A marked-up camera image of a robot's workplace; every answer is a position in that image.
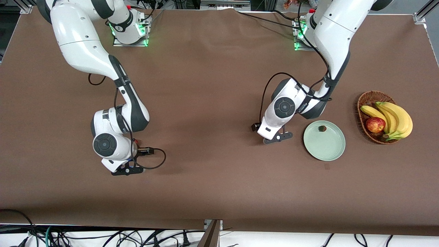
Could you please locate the pale green round plate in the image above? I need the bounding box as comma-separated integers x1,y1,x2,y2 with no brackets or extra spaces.
303,120,346,162

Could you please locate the brown table cover sheet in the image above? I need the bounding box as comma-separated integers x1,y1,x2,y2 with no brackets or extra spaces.
0,6,439,237

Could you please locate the brown wicker basket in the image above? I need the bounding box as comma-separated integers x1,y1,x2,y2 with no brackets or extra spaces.
357,91,402,145

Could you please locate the red apple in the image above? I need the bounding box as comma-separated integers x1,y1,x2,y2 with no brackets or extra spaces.
365,117,386,133

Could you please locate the orange toy pile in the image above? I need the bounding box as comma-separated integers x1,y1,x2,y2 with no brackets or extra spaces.
283,0,309,10

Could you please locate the yellow banana bunch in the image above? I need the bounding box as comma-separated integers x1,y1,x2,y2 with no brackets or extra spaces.
360,102,413,141

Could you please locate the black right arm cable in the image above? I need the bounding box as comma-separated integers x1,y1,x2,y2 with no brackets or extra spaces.
88,73,167,170

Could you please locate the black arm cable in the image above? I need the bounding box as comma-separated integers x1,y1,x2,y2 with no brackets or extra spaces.
258,0,333,124
88,73,167,170

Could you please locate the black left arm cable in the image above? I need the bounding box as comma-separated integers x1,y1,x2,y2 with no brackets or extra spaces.
258,0,333,124

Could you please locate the black floor cable tangle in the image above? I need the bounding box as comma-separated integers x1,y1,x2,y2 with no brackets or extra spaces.
0,225,206,247

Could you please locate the brown wooden post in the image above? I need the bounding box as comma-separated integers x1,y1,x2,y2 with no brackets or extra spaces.
197,220,222,247

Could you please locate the long black table cable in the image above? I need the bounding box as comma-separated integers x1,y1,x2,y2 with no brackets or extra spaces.
234,9,302,31

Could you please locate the short black table cable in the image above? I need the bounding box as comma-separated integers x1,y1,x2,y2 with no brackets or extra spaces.
273,10,299,22

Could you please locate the grey metal frame piece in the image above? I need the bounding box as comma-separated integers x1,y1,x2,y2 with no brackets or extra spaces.
200,0,251,11

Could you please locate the thick black looped cable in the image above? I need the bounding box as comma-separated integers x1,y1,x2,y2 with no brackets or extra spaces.
0,209,39,247

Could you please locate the black base cable bundle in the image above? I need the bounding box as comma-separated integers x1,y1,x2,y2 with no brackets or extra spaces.
128,0,166,28

